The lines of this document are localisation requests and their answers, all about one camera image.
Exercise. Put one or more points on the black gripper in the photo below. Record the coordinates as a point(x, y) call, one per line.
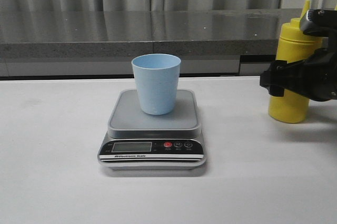
point(314, 78)

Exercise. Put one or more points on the digital kitchen scale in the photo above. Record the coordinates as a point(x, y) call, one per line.
point(139, 144)

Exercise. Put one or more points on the grey stone counter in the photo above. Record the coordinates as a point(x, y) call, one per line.
point(102, 44)

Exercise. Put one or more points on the light blue plastic cup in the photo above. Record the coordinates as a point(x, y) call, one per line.
point(156, 78)

